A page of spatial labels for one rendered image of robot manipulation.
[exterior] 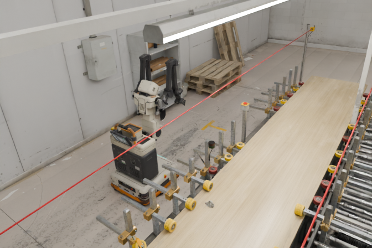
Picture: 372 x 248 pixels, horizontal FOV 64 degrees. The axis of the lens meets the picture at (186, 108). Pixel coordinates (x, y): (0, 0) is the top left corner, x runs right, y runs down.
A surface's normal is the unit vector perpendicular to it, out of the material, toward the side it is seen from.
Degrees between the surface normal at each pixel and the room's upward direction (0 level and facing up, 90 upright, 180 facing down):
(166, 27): 60
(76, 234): 0
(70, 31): 90
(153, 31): 90
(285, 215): 0
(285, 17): 90
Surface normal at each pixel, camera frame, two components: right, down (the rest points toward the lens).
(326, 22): -0.59, 0.38
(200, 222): -0.04, -0.90
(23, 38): 0.81, 0.23
